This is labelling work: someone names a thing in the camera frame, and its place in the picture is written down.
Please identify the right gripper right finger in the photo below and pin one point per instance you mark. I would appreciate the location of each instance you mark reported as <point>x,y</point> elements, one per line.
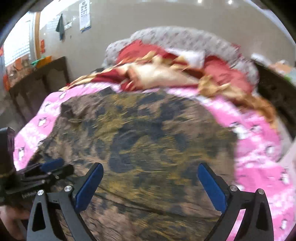
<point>257,223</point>

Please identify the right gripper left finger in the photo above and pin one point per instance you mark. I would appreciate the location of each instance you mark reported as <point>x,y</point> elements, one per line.
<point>43,222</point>

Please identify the brown floral patterned garment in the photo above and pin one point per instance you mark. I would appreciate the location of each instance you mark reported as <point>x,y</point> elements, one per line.
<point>150,146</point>

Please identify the left hand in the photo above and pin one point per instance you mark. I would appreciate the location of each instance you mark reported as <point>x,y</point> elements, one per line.
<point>10,217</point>

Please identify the pink penguin quilt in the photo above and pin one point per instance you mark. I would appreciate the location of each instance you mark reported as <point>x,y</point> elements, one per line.
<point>256,157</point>

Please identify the window with grille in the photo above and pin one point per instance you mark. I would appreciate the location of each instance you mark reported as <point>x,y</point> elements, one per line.
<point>19,42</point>

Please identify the dark wooden nightstand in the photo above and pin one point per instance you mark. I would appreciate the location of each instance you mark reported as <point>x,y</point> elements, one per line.
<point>280,92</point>

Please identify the dark hanging cloth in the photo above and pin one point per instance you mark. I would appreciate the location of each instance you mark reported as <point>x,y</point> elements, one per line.
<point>60,28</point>

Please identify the red gold blanket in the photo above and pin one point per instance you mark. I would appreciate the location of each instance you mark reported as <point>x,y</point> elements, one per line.
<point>141,66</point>

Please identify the white small pillow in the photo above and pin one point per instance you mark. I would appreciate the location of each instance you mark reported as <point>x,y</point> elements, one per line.
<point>194,58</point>

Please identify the grey floral headboard pillow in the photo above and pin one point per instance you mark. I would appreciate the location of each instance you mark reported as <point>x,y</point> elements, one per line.
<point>187,39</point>

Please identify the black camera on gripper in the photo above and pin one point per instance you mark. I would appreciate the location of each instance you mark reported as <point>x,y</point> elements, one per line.
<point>7,148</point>

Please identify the wall poster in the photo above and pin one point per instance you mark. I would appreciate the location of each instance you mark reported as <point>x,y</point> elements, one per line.
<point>84,15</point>

